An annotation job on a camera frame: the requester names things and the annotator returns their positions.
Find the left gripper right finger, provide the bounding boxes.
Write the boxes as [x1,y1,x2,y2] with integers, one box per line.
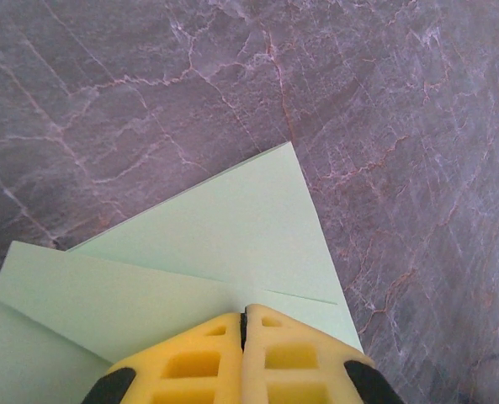
[242,303,404,404]

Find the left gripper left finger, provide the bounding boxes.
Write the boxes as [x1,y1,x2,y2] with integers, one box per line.
[82,311,244,404]

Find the light green paper sheet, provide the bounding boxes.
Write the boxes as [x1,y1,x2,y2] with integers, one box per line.
[0,141,364,404]

